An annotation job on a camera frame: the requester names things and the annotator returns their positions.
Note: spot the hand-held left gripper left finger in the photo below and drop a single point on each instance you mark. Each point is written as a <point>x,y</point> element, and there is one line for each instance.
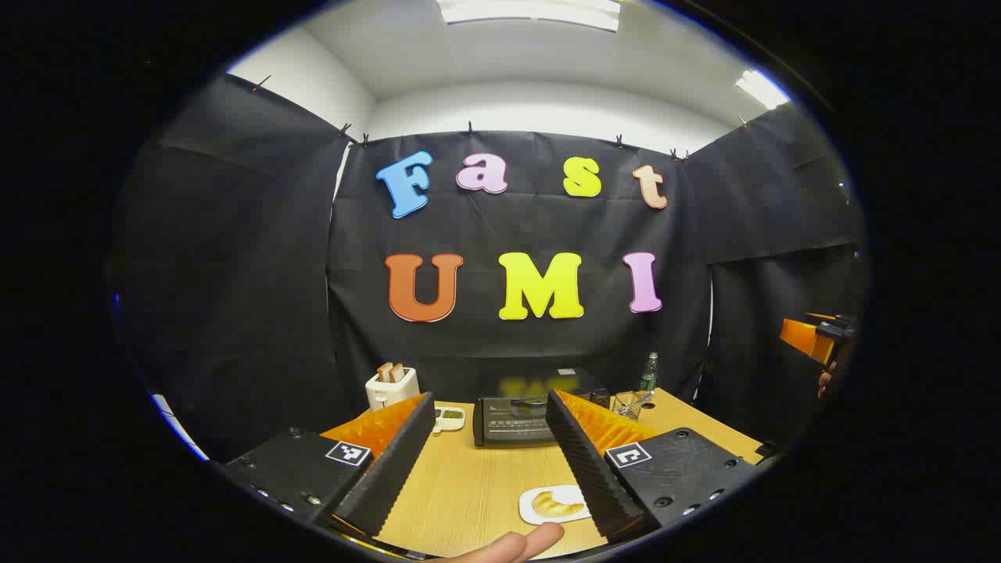
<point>399,461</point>

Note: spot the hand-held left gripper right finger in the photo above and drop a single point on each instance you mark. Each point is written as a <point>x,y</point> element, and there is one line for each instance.
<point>583,461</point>

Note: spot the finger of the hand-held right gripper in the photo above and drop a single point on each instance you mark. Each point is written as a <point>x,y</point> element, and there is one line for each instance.
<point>805,336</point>

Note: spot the golden croissant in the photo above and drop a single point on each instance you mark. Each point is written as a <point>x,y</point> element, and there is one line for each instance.
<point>557,504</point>

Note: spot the black electric oven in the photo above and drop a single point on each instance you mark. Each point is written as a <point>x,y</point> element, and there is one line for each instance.
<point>512,426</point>

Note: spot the white divided seasoning dish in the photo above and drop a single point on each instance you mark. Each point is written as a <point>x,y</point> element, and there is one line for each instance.
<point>449,419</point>

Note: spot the white toaster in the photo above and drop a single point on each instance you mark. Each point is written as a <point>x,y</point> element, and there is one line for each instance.
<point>389,395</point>

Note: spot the white plate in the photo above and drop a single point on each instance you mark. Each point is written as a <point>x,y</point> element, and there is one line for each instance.
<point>532,512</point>

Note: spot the toast slice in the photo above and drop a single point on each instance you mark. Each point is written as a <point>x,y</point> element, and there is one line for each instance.
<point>398,372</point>
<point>385,372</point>

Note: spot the green plastic bottle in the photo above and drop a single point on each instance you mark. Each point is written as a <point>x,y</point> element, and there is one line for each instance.
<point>649,377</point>

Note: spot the small ceiling light panel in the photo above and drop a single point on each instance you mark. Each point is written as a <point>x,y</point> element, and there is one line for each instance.
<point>762,87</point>

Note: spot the large ceiling light panel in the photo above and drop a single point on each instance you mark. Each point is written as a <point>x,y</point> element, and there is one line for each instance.
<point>532,12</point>

